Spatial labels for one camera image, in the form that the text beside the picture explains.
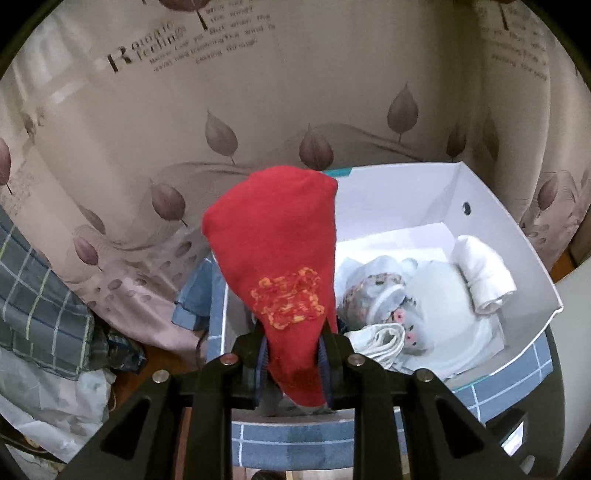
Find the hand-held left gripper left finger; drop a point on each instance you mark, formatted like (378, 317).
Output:
(263, 364)

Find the blue checked cloth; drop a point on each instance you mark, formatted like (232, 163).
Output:
(295, 443)

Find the beige leaf-print curtain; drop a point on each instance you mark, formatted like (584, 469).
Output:
(277, 92)

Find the cream folded underwear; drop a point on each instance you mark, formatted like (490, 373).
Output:
(378, 339)

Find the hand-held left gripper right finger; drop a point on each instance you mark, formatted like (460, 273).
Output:
(325, 369)

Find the white crumpled plastic sheet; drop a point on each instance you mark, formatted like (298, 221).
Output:
(51, 406)

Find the red embroidered underwear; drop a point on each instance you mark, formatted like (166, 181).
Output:
(277, 240)

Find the white bra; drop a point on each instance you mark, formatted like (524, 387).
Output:
(438, 300)

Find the white cardboard shoe box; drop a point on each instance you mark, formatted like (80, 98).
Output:
(406, 203)

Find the floral print underwear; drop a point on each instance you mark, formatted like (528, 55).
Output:
(358, 300)

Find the grey plaid cloth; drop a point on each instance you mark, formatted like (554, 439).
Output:
(41, 314)

